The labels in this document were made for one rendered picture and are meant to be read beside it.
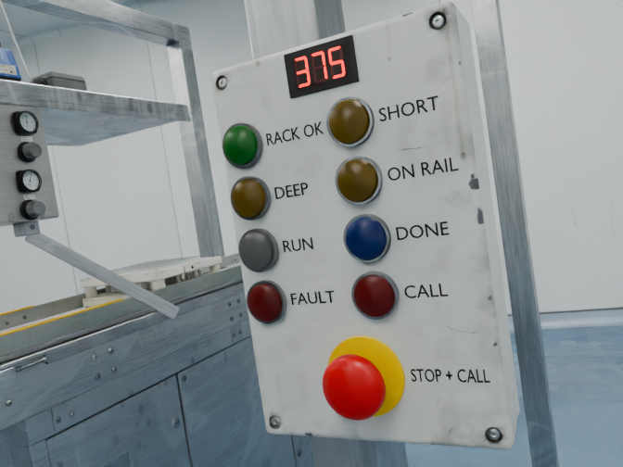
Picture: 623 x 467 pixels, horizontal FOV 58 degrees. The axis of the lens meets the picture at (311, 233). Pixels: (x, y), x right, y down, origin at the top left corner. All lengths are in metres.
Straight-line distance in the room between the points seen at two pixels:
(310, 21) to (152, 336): 0.91
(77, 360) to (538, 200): 3.36
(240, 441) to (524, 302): 0.82
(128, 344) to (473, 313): 0.93
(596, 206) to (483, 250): 3.72
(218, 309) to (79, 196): 4.13
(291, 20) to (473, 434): 0.31
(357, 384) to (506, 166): 1.20
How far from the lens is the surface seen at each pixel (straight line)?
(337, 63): 0.36
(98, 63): 5.35
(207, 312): 1.37
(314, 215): 0.36
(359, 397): 0.34
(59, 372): 1.09
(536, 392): 1.60
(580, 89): 4.06
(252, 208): 0.38
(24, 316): 1.37
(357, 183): 0.34
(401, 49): 0.35
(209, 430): 1.48
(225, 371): 1.52
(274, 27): 0.46
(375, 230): 0.34
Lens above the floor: 1.06
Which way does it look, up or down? 3 degrees down
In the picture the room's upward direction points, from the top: 9 degrees counter-clockwise
